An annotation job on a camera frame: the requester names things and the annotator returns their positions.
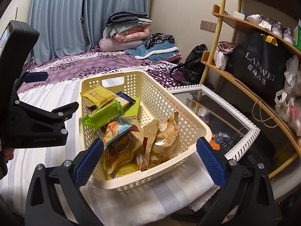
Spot small yellow snack packet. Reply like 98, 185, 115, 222
109, 163, 139, 179

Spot white plastic bags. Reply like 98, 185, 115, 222
275, 55, 301, 113

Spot mauve folded clothes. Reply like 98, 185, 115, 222
216, 41, 238, 54

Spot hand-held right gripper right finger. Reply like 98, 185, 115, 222
196, 137, 276, 226

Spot lime green snack packet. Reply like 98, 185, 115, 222
82, 100, 124, 129

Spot striped grey sheet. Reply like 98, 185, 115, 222
0, 80, 219, 226

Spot olive yellow snack packet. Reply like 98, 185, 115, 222
80, 86, 118, 109

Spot cream perforated plastic basket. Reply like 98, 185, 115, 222
79, 70, 212, 192

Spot curved wooden shelf unit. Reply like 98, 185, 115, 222
196, 0, 301, 179

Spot pink folded quilt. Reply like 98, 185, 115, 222
113, 25, 152, 42

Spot white sneaker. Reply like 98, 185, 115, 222
246, 14, 262, 24

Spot blue cracker packet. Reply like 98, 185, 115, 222
115, 92, 137, 110

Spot green and white carton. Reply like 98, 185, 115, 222
293, 20, 301, 49

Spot green packet with white logo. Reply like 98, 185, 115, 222
122, 98, 141, 124

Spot black backpack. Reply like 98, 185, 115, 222
169, 44, 208, 85

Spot white wardrobe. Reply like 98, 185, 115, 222
0, 0, 39, 71

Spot black shopping bag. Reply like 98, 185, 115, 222
229, 28, 291, 106

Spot lavender sneaker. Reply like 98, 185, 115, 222
271, 22, 284, 38
282, 28, 294, 45

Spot leopard print cloth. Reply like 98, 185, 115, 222
143, 34, 176, 50

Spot tan paper snack bag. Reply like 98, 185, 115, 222
130, 119, 160, 170

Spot purple floral bedsheet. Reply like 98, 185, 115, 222
17, 48, 195, 95

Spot white framed mirror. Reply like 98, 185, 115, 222
168, 84, 260, 162

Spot pink plastic bag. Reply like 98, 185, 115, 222
284, 105, 301, 137

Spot orange foam mat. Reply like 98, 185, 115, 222
210, 134, 221, 150

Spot blue curtain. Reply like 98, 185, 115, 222
28, 0, 87, 65

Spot thin twine loop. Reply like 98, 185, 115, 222
253, 100, 280, 129

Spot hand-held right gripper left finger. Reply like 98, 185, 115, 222
25, 138, 105, 226

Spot light blue snack packet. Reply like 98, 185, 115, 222
102, 120, 132, 150

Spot mauve pillow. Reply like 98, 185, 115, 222
99, 36, 146, 52

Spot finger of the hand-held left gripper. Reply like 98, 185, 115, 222
20, 102, 79, 134
11, 72, 49, 99

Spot white tag packet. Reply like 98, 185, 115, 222
258, 19, 273, 31

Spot dark grey folded blanket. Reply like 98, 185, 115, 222
105, 11, 153, 27

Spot light grey folded cloth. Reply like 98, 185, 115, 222
103, 21, 141, 38

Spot person's left hand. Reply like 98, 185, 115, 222
3, 147, 14, 162

